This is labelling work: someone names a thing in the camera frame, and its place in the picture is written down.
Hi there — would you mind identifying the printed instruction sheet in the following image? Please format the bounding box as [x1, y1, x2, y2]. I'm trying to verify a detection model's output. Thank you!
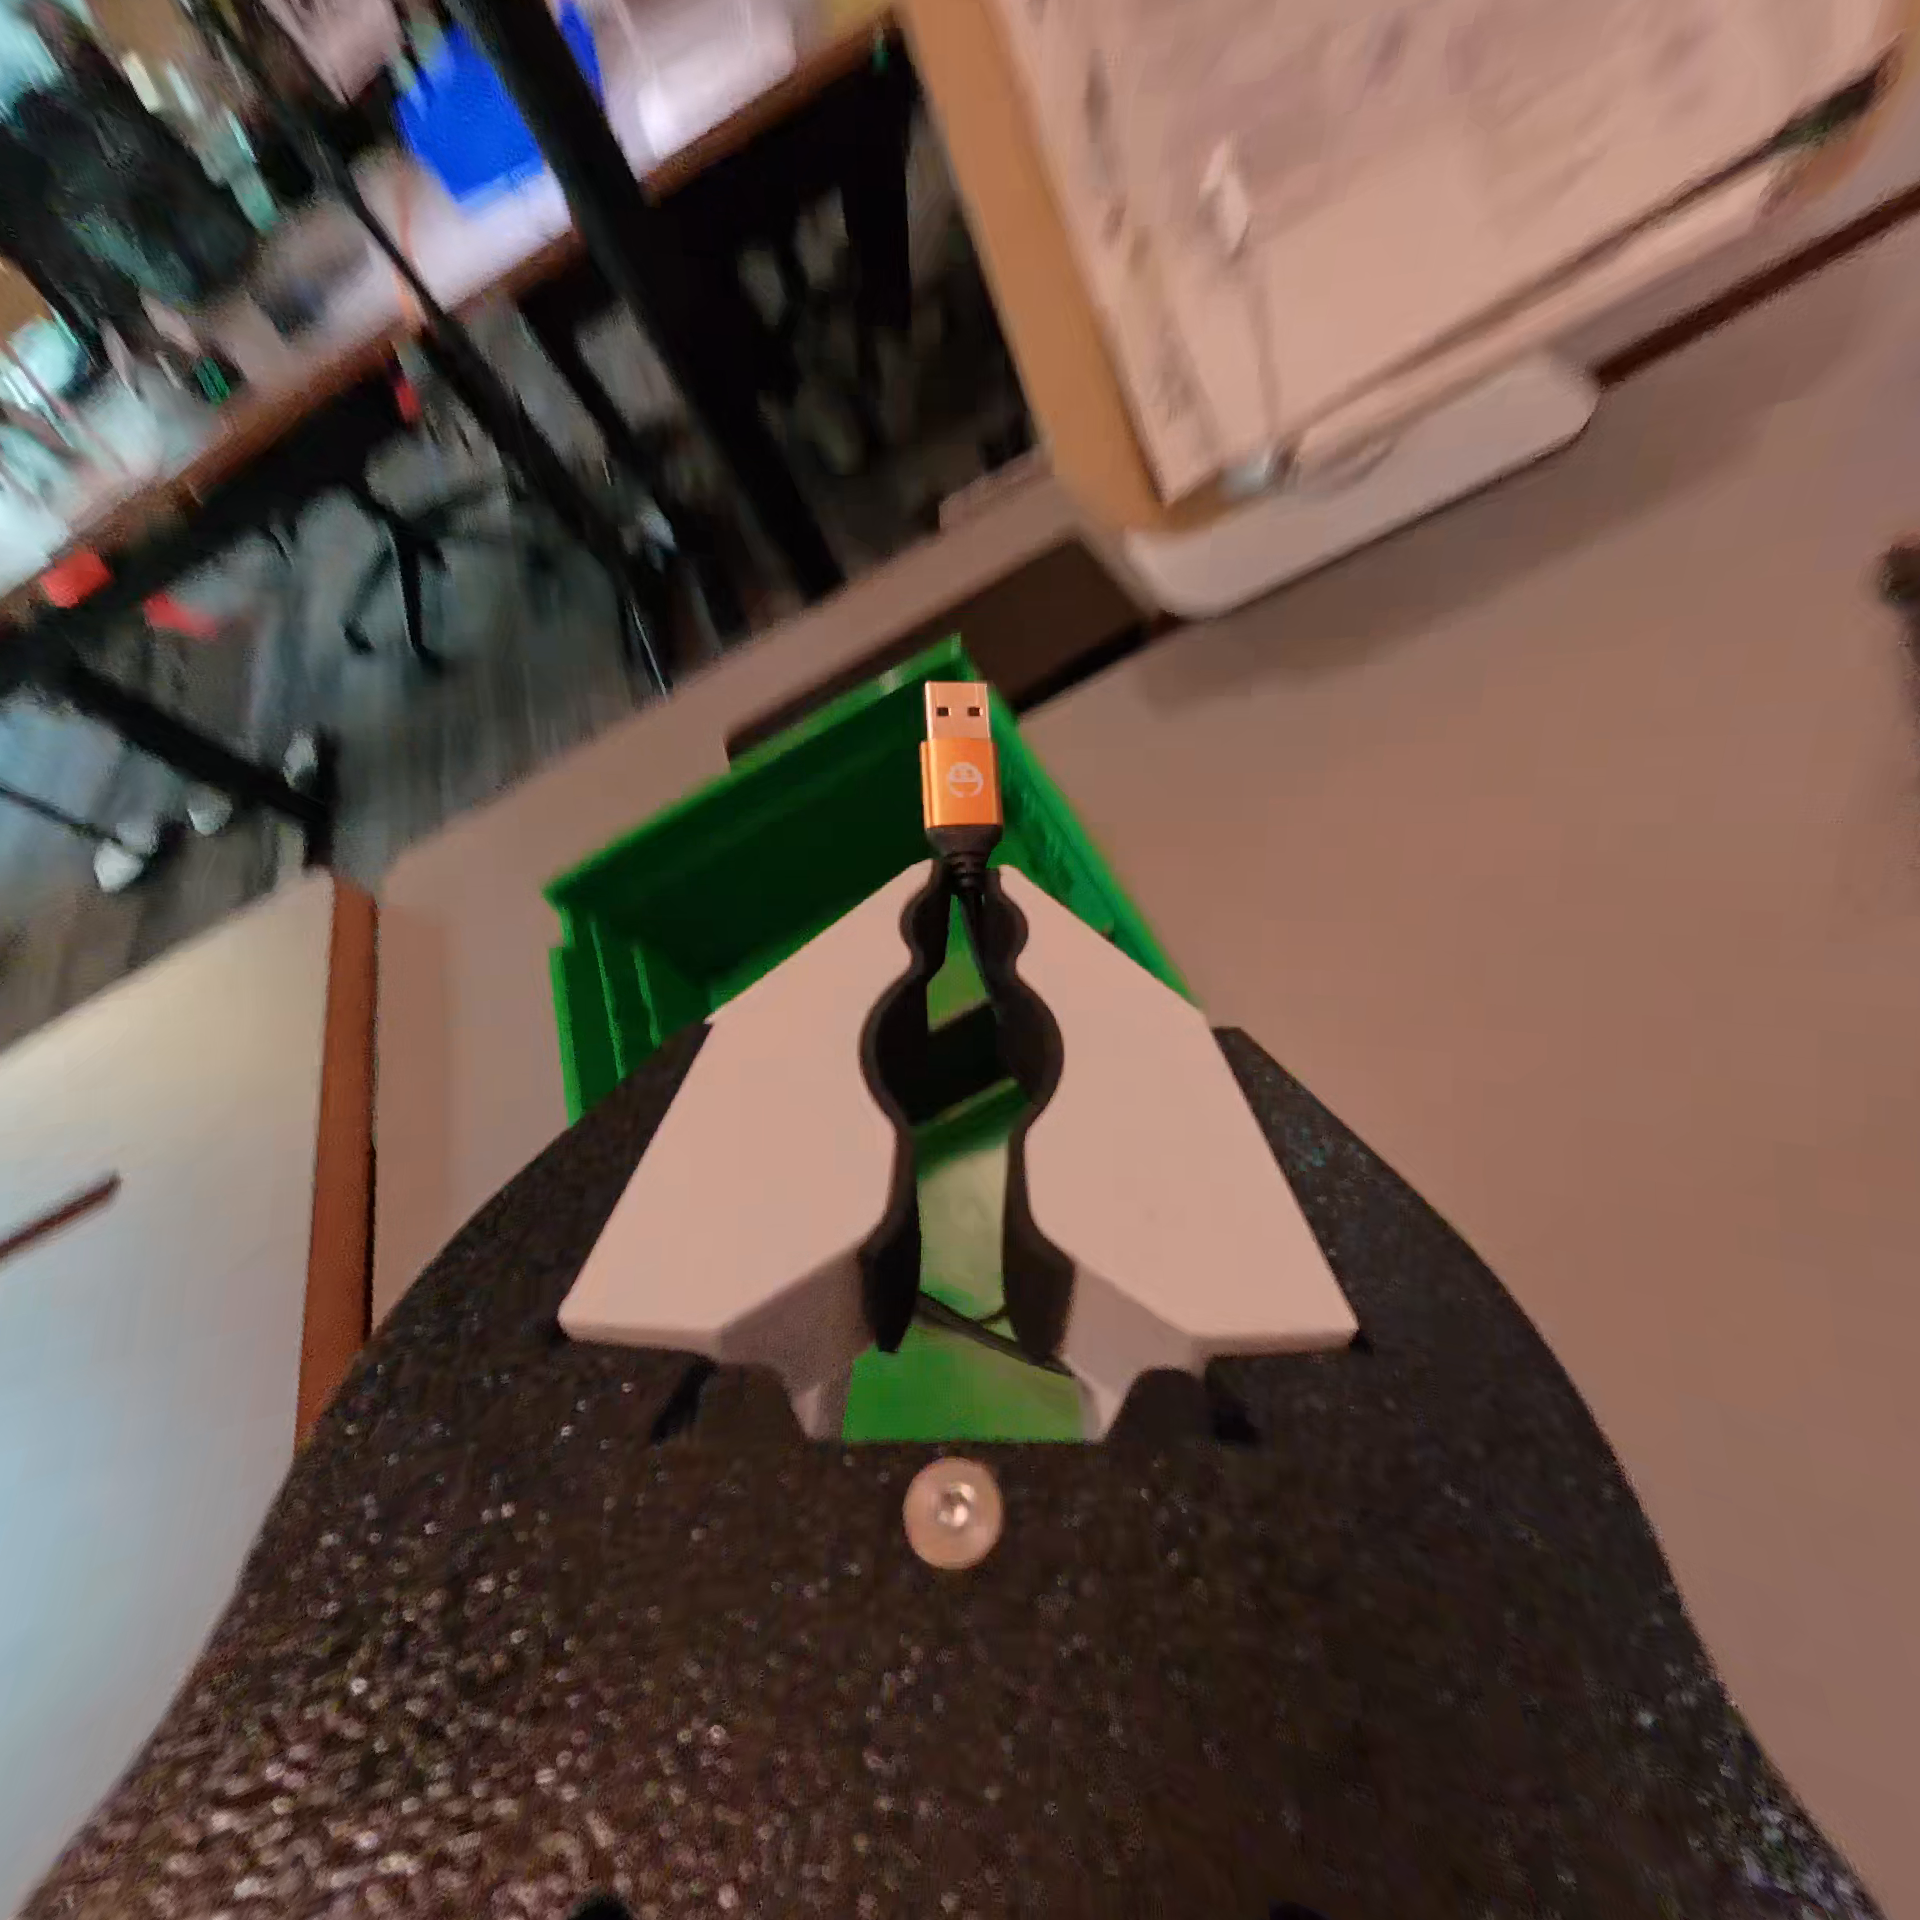
[998, 0, 1906, 505]

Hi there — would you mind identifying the black desk cable flap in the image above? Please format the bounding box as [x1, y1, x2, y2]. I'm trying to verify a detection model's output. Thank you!
[727, 539, 1163, 758]

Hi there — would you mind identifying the green plastic bin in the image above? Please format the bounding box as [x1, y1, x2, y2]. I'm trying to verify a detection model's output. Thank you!
[544, 634, 1194, 1442]

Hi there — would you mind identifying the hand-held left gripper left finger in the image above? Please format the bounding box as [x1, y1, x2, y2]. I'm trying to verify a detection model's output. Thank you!
[555, 865, 947, 1441]

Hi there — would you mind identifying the small blue plastic bin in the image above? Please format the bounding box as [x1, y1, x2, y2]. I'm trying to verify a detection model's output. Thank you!
[394, 0, 601, 203]

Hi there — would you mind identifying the wooden desk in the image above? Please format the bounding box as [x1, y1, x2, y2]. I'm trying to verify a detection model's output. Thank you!
[0, 16, 911, 634]

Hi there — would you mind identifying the wooden document stand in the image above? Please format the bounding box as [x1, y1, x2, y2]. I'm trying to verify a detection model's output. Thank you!
[902, 0, 1920, 619]

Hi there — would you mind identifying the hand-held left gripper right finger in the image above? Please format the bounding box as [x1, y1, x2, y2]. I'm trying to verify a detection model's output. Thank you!
[988, 865, 1362, 1441]

